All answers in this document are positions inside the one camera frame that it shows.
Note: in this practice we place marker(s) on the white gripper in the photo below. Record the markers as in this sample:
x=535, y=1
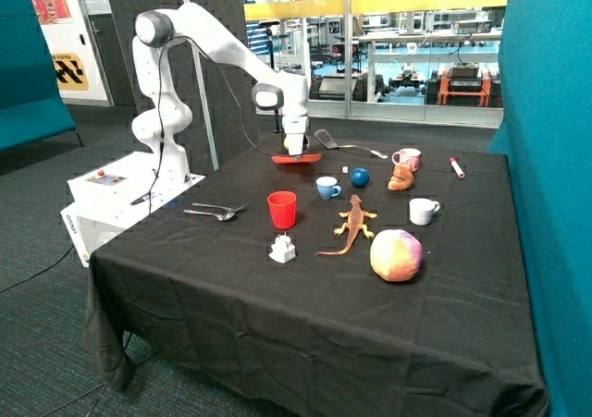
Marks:
x=294, y=128

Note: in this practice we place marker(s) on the red plastic plate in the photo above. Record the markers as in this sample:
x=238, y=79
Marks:
x=297, y=159

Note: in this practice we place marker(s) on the red plastic cup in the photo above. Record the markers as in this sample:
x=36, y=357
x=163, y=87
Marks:
x=282, y=207

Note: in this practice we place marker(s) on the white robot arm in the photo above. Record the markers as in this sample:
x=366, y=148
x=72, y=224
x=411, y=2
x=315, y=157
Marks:
x=155, y=33

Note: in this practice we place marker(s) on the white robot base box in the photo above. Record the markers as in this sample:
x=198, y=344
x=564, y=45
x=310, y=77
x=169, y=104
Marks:
x=114, y=197

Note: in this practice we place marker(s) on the blue cup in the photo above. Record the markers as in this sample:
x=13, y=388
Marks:
x=328, y=187

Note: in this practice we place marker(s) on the black acoustic panel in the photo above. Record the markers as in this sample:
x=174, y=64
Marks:
x=219, y=96

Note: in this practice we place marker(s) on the blue ball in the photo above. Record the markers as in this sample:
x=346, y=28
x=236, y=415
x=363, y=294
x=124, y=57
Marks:
x=359, y=177

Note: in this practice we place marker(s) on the metal fork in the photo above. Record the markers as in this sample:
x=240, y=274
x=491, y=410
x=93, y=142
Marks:
x=225, y=208

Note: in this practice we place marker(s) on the orange toy lizard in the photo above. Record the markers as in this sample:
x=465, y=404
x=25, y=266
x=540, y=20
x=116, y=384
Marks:
x=353, y=224

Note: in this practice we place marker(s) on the metal spoon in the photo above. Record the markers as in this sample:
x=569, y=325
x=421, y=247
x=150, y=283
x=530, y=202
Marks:
x=219, y=217

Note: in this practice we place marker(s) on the brown plush toy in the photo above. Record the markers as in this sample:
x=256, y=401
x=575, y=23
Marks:
x=402, y=177

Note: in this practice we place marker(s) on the pink mug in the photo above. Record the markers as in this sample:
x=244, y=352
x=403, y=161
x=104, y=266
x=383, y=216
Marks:
x=409, y=156

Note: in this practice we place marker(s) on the white power adapter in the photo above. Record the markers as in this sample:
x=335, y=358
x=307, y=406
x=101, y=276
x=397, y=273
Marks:
x=282, y=249

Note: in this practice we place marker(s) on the black tablecloth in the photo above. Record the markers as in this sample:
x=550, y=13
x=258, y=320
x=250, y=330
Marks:
x=323, y=335

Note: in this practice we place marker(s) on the white mug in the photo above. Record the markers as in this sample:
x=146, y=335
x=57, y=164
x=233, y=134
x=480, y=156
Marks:
x=421, y=211

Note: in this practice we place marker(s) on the multicolour plush ball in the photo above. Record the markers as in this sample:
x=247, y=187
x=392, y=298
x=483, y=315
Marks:
x=396, y=255

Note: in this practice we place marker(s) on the red white marker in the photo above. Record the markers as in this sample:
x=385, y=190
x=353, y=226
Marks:
x=456, y=167

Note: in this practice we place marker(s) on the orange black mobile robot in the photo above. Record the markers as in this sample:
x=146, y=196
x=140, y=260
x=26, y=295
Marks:
x=465, y=84

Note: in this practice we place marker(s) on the yellow black sign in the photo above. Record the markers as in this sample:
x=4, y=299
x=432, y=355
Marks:
x=70, y=73

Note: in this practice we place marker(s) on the teal sofa bench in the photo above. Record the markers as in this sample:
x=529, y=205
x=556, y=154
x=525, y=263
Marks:
x=31, y=106

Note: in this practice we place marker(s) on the teal partition wall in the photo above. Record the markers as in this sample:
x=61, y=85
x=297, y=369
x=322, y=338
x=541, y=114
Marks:
x=545, y=66

